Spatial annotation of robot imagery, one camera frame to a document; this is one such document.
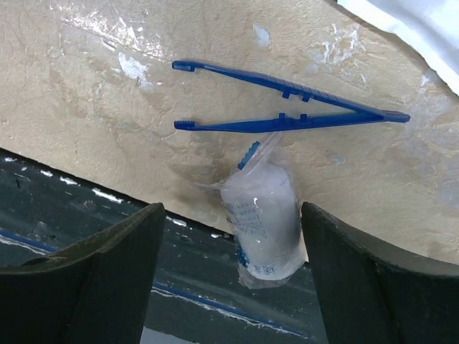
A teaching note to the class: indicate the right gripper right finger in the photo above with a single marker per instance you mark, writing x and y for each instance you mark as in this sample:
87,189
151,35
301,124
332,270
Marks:
371,291

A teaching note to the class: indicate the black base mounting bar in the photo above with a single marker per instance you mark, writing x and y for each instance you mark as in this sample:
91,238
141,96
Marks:
196,296

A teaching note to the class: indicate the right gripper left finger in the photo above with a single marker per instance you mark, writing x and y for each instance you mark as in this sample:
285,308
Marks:
94,291

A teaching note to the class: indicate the blue plastic tweezers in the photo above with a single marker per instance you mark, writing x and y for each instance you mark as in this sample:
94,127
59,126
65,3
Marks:
282,106

